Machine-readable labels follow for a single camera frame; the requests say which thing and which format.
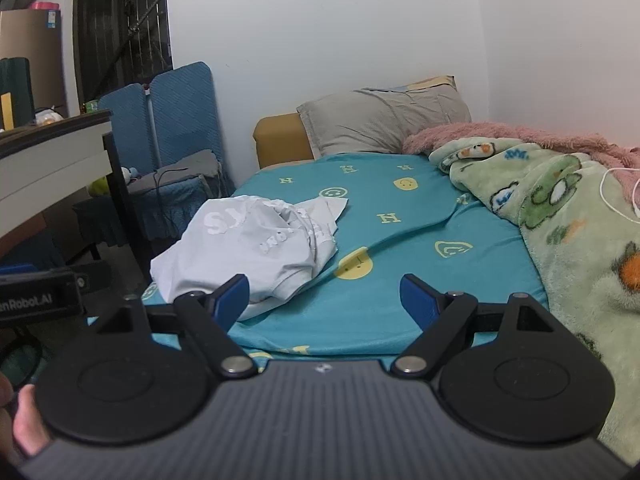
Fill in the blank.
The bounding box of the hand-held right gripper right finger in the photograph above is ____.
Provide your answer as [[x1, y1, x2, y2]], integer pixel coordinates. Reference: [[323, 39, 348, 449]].
[[390, 274, 556, 378]]

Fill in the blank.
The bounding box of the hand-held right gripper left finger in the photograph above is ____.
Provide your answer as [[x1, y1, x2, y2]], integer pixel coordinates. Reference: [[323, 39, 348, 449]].
[[95, 274, 258, 378]]

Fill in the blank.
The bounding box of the white T-shirt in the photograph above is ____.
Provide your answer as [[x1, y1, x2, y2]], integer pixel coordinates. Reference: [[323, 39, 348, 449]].
[[150, 195, 349, 322]]

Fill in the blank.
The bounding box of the person's left hand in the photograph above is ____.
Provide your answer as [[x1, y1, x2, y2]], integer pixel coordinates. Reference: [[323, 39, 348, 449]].
[[0, 375, 51, 458]]

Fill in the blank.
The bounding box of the teal smiley-print bed sheet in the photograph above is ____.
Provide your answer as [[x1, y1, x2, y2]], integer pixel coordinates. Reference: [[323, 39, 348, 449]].
[[87, 152, 551, 361]]

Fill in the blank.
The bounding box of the white desk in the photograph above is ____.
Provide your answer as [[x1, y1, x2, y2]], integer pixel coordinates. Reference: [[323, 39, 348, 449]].
[[0, 109, 151, 281]]

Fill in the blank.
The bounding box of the grey cloth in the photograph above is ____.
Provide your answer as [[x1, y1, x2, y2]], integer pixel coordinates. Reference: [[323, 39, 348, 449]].
[[127, 149, 223, 196]]

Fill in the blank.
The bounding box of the mustard padded headboard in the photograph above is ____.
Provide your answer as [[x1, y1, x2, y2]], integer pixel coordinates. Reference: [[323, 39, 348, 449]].
[[252, 112, 315, 170]]

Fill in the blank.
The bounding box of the green frog-print blanket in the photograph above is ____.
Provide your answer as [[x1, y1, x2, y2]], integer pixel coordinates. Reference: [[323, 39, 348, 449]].
[[429, 140, 640, 466]]

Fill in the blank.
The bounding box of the pink fuzzy blanket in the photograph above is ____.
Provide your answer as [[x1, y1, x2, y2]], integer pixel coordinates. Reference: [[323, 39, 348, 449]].
[[402, 121, 640, 201]]

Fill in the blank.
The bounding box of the grey pillow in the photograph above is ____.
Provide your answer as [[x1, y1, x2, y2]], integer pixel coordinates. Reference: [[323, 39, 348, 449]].
[[296, 85, 472, 157]]

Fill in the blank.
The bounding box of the blue folding chair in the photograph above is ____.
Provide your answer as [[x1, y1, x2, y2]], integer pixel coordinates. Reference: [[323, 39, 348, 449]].
[[97, 61, 236, 241]]

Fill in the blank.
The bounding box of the dark green panel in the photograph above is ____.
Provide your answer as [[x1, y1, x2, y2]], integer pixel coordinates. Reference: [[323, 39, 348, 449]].
[[0, 57, 36, 128]]

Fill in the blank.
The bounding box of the yellow pillow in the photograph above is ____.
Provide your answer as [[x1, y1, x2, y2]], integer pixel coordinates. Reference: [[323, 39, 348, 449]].
[[400, 76, 457, 92]]

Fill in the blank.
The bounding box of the cardboard box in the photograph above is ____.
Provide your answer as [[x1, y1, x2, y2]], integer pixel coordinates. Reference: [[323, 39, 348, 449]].
[[0, 9, 68, 116]]

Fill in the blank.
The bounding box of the dark metal door grille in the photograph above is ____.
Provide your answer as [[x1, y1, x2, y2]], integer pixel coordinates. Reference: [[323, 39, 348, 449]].
[[72, 0, 173, 111]]

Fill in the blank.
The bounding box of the white cable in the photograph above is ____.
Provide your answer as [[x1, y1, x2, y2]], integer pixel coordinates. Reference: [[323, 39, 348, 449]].
[[599, 165, 640, 221]]

